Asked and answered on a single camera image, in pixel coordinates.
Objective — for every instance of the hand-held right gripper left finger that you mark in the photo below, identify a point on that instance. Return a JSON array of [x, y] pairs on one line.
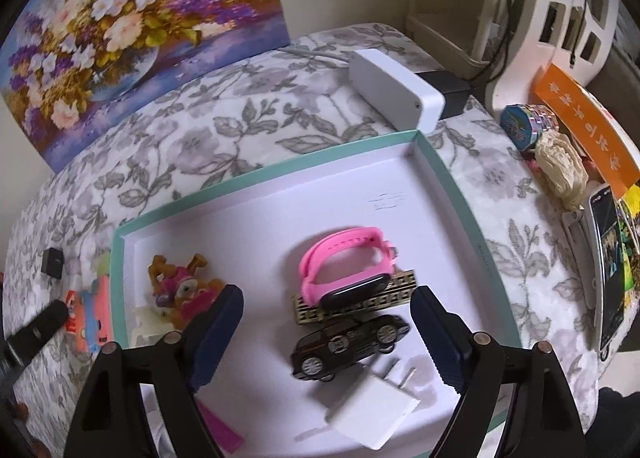
[[215, 338]]

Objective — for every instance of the flower painting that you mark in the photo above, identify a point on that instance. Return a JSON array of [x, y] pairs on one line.
[[125, 28]]

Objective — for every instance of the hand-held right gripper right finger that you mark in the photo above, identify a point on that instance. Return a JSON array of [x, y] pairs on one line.
[[440, 338]]

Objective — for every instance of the white tray teal rim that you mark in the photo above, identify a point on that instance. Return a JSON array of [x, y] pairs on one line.
[[240, 238]]

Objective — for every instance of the yellow green printed card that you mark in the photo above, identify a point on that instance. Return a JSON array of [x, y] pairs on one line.
[[631, 238]]

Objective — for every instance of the small red bottle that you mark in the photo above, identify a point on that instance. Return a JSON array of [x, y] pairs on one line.
[[73, 320]]

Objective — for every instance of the orange and blue toy knife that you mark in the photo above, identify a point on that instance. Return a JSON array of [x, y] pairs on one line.
[[97, 313]]

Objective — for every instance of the black toy car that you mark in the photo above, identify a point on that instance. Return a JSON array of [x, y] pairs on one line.
[[345, 343]]

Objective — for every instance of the black power adapter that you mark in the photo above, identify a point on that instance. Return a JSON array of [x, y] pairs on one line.
[[450, 88]]

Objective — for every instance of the black cube charger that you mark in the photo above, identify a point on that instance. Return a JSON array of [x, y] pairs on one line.
[[52, 262]]

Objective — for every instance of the smartphone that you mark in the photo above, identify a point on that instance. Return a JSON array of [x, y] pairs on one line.
[[607, 263]]

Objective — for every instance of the dark cloth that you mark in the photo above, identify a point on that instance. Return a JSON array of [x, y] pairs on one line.
[[615, 423]]

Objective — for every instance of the orange printed box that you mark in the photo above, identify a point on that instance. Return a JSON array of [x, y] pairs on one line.
[[590, 133]]

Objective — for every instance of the yellow pink toy figure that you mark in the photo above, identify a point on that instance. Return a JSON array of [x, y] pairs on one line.
[[185, 293]]

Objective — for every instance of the cream shelf rack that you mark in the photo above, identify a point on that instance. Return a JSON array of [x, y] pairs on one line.
[[440, 33]]

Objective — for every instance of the grey floral blanket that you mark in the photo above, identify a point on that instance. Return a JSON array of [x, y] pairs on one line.
[[225, 128]]

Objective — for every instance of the cream hair claw clip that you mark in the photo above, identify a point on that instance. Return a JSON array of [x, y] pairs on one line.
[[150, 325]]

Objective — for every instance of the white wall charger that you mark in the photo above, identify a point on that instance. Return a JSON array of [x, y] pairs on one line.
[[370, 408]]

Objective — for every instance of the blue round tin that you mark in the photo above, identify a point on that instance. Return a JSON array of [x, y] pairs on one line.
[[517, 125]]

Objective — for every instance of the cream fabric flower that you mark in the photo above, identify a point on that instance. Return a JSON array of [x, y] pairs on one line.
[[560, 163]]

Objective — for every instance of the pink smartwatch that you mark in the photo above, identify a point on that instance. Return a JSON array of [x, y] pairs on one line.
[[340, 243]]

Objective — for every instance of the white power adapter box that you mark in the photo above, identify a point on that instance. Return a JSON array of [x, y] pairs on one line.
[[390, 83]]

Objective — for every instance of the silver flat case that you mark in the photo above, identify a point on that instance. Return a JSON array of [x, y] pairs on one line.
[[580, 243]]

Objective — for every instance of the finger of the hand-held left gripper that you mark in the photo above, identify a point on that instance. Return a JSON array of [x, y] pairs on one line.
[[40, 333]]

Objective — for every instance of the magenta plastic stick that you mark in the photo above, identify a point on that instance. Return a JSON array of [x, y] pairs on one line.
[[220, 430]]

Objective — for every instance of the iridescent round tin stack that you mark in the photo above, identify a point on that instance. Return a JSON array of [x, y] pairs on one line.
[[545, 118]]

